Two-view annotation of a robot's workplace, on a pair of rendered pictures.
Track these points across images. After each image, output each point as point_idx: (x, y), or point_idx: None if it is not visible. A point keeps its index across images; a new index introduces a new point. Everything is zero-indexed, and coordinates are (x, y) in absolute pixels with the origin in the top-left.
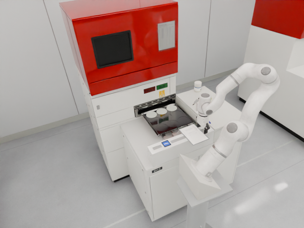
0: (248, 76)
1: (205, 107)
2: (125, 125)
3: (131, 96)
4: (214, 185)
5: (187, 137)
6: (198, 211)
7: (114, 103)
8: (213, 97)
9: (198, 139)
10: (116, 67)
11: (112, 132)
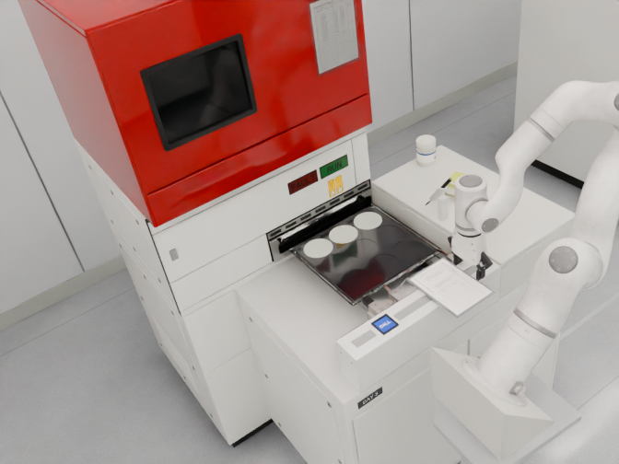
0: (577, 118)
1: (477, 214)
2: (251, 290)
3: (257, 207)
4: (535, 414)
5: (436, 298)
6: None
7: (215, 236)
8: (473, 173)
9: (466, 297)
10: (214, 139)
11: (216, 314)
